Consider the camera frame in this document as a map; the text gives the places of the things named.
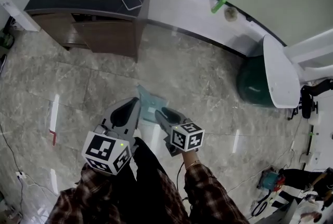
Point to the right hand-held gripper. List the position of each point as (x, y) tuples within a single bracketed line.
[(187, 137)]

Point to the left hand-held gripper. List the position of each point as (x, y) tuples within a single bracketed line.
[(104, 152)]

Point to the person's right forearm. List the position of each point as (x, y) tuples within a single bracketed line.
[(208, 191)]

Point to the person's left forearm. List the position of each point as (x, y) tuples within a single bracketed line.
[(86, 199)]

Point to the person's black trousers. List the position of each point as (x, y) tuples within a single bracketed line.
[(148, 178)]

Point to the dark wooden cabinet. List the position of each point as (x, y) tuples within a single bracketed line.
[(109, 38)]

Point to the dark green bin white lid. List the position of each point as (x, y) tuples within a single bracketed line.
[(252, 87)]

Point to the teal and red machine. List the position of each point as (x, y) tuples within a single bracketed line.
[(269, 181)]

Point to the white power strip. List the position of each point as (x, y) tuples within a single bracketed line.
[(20, 174)]

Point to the grey round scrubber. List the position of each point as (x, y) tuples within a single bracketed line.
[(231, 14)]

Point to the green bottle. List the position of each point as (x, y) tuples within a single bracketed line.
[(219, 4)]

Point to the black office chair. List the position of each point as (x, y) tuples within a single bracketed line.
[(307, 103)]

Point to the white shelf unit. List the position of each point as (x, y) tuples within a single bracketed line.
[(312, 49)]

